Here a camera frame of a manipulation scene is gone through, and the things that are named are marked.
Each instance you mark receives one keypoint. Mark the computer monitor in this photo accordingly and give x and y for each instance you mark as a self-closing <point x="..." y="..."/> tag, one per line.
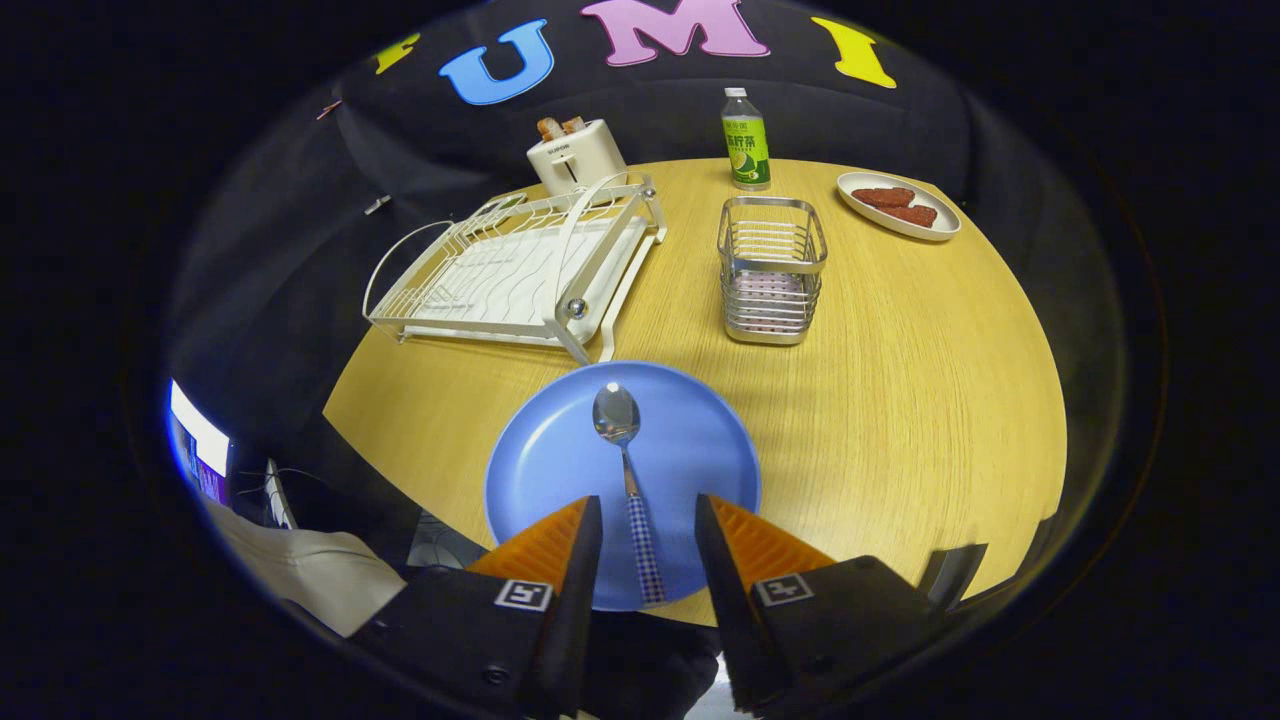
<point x="200" y="440"/>

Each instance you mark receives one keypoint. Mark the toast slice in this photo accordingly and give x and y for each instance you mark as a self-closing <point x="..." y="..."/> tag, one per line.
<point x="548" y="128"/>
<point x="573" y="124"/>

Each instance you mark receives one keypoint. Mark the person's beige clothing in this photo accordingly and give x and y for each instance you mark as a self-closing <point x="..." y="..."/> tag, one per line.
<point x="310" y="580"/>

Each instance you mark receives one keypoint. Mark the silver cloth clip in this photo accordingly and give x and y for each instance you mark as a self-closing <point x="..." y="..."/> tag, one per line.
<point x="377" y="205"/>

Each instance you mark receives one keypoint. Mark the green label drink bottle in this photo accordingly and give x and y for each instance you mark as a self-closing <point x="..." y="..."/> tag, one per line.
<point x="745" y="150"/>

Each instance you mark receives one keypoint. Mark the red meat slice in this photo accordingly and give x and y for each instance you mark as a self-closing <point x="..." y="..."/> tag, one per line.
<point x="910" y="216"/>
<point x="883" y="197"/>

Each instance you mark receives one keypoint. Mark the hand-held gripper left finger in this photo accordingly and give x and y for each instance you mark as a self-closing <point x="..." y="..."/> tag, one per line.
<point x="575" y="610"/>

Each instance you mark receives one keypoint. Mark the red cloth clip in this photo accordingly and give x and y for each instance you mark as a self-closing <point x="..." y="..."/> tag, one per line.
<point x="328" y="109"/>

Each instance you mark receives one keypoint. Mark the blue plate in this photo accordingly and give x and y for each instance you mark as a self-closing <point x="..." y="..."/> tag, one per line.
<point x="690" y="450"/>

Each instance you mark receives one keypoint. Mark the white toaster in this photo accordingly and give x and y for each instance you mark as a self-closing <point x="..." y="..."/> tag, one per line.
<point x="580" y="160"/>

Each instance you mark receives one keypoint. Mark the white oval dish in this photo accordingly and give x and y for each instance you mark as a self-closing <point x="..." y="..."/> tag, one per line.
<point x="858" y="207"/>

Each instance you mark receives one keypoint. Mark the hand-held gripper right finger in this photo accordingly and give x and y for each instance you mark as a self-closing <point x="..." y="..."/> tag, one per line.
<point x="730" y="610"/>

